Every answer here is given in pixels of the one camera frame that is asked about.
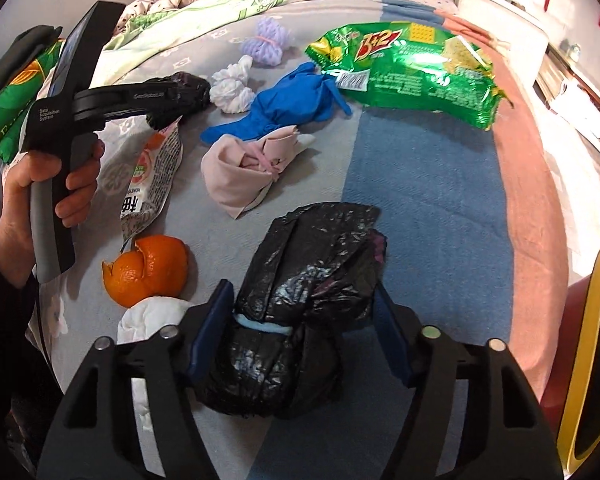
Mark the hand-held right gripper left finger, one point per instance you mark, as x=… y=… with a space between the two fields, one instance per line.
x=210 y=330

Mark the purple foam net bundle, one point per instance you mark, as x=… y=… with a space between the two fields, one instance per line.
x=267 y=42

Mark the yellow rimmed trash bin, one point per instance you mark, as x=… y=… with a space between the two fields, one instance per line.
x=587 y=340

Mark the white orange snack wrapper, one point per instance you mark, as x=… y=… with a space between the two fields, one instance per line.
x=155 y=175

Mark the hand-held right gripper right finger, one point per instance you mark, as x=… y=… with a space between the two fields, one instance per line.
x=392 y=340

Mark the person's left forearm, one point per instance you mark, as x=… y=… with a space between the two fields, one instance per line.
x=5 y=340

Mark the white tissue ball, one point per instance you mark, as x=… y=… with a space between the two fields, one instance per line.
x=150 y=317

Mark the pink cloth bundle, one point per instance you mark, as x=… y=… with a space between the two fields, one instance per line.
x=230 y=175

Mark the black folded cloth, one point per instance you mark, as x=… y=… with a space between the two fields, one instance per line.
x=10 y=55

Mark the white coffee table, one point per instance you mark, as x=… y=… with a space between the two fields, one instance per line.
x=580 y=105

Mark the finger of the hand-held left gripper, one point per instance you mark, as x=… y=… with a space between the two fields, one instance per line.
x=130 y=96
x=160 y=119

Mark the green orange snack bag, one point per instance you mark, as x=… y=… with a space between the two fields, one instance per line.
x=10 y=105

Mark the person's left hand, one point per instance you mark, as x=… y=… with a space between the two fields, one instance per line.
x=15 y=220

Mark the large black plastic bag bundle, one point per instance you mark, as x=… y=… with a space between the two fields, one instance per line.
x=300 y=280

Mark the white nightstand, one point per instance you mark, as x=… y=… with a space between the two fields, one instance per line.
x=505 y=30

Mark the small black plastic bag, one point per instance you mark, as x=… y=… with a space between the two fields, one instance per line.
x=196 y=91

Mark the orange peel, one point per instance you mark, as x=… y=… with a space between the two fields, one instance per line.
x=145 y=270

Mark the bed with patterned quilt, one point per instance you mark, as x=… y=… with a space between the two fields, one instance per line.
x=430 y=210

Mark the blue rubber glove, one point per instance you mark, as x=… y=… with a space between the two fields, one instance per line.
x=285 y=100

